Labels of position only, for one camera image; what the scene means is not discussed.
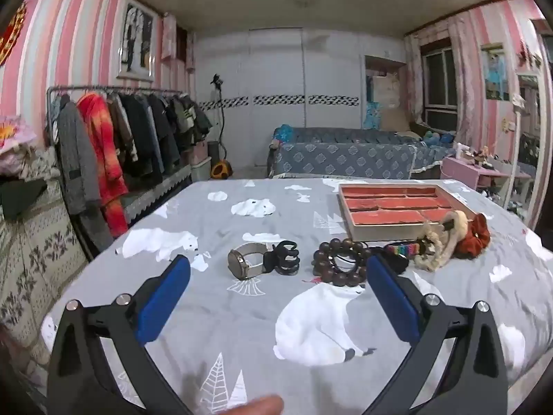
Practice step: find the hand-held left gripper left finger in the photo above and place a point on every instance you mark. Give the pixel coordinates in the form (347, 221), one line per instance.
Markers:
(164, 298)

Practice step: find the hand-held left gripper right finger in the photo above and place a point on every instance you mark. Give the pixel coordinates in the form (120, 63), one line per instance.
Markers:
(391, 298)

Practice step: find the rainbow striped hair band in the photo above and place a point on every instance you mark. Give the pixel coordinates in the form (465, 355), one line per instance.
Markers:
(401, 249)

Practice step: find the red lined jewelry tray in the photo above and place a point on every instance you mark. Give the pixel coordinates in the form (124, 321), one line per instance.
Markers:
(389, 216)

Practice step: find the silver wristwatch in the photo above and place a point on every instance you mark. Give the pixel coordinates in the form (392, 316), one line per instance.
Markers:
(242, 263)

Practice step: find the rust orange scrunchie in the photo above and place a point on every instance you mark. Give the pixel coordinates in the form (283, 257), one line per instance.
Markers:
(473, 237)

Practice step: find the cream fluffy scrunchie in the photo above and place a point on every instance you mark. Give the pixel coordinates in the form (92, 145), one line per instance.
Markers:
(460, 222)

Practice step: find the black hair claw clip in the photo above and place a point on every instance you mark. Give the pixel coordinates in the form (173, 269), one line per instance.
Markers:
(281, 263)

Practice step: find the person's left hand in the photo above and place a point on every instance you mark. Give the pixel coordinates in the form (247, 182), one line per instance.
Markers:
(259, 406)

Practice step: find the low bench with lace cover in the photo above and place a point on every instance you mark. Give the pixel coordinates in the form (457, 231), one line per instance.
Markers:
(151, 194)

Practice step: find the leaf patterned furniture cover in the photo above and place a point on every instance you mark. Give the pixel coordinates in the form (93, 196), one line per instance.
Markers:
(39, 259)

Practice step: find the garment steamer with yellow base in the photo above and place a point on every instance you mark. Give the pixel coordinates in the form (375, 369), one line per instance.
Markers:
(221, 168)

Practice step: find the stacked storage boxes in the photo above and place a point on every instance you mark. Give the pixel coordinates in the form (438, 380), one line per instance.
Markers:
(201, 160)

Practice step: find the pink desk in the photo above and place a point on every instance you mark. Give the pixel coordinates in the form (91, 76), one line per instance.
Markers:
(460, 170)

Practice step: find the sofa with blue patterned cover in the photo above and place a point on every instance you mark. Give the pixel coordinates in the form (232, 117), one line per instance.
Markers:
(345, 155)

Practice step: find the red orange hanging robe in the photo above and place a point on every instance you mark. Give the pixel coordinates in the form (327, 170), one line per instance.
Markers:
(103, 147)

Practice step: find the blue plush toy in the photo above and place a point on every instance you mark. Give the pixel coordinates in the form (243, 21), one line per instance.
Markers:
(436, 137)

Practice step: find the row of dark hanging clothes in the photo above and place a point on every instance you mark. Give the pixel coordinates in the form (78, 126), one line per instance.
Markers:
(155, 129)

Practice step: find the black cloth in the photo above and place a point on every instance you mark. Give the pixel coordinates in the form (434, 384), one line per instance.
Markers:
(19, 196)

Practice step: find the pale folded bedding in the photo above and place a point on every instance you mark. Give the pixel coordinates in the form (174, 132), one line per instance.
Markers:
(41, 164)

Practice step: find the beige cardboard sheet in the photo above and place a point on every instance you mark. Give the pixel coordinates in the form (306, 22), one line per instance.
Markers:
(393, 103)

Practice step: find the teal cushion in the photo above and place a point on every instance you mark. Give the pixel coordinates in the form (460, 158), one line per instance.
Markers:
(283, 133)

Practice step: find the white sliding wardrobe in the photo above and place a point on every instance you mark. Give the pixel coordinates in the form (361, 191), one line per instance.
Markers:
(276, 129)

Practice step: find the white framed standing mirror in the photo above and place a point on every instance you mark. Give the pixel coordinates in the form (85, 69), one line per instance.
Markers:
(535, 147)

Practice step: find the metal clothes rack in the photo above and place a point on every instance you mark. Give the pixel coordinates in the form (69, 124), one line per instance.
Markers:
(129, 90)

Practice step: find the pink flowered cloth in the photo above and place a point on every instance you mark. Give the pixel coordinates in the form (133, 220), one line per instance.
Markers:
(15, 138)

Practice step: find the dark framed window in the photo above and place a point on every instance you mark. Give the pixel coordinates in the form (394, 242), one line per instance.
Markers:
(440, 82)

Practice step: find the pink floral curtain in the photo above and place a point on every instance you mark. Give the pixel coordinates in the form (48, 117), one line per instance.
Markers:
(468, 78)

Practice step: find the blue wall poster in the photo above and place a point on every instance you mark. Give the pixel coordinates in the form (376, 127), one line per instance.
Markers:
(495, 73)

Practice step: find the framed wall picture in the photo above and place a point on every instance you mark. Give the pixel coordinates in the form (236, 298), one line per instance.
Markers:
(137, 41)

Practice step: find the red wall decoration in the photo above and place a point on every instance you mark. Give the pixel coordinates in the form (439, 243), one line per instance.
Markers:
(11, 34)

